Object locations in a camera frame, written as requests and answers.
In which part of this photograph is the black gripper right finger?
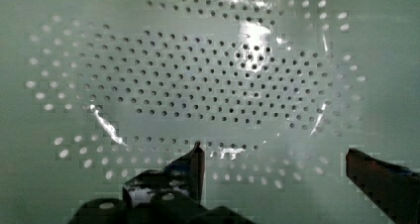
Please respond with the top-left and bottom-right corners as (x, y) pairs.
(346, 148), (420, 224)

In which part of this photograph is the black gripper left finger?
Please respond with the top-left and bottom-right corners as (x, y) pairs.
(122, 141), (205, 207)

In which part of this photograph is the mint green plastic strainer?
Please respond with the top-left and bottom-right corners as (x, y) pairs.
(1, 0), (419, 224)

